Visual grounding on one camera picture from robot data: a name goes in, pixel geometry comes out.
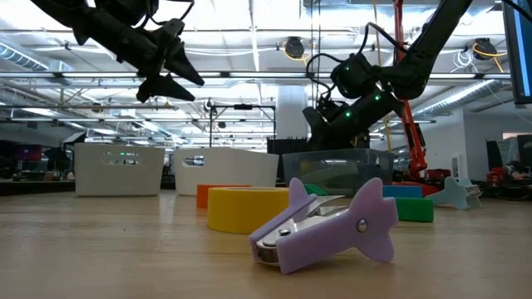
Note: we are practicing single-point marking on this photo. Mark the blue tape roll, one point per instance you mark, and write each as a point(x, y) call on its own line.
point(403, 191)

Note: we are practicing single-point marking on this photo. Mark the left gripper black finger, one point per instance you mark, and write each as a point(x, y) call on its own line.
point(180, 66)
point(166, 89)

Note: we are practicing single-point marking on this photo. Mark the pale blue staple remover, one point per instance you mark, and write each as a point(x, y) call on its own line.
point(453, 195)

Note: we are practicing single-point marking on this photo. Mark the distant black metal frame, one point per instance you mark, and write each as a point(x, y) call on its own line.
point(243, 106)

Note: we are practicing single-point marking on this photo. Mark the orange tape roll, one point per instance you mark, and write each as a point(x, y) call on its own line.
point(212, 195)

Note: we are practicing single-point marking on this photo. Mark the green mini stapler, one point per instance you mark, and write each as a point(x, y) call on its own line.
point(316, 190)

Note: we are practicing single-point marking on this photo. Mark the red desk lamp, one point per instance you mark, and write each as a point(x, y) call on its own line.
point(411, 137)

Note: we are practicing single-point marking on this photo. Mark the distant black monitor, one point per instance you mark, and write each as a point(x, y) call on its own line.
point(287, 145)

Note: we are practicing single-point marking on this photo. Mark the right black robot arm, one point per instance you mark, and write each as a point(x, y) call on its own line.
point(424, 50)

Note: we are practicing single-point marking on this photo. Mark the white plastic bin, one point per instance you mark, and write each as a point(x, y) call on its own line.
point(232, 172)

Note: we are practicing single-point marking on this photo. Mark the yellow tape roll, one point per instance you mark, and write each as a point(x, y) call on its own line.
point(237, 209)

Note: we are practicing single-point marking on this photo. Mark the purple staple remover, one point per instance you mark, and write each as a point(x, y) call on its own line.
point(324, 241)

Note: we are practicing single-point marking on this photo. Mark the grey plastic bin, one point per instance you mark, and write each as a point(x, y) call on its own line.
point(120, 174)

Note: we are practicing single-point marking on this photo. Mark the smoky transparent plastic bin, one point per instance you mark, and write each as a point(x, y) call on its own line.
point(374, 166)

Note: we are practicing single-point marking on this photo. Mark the computer monitor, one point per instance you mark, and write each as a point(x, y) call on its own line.
point(519, 50)

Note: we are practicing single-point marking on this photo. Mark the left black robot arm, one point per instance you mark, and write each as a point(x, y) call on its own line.
point(95, 21)

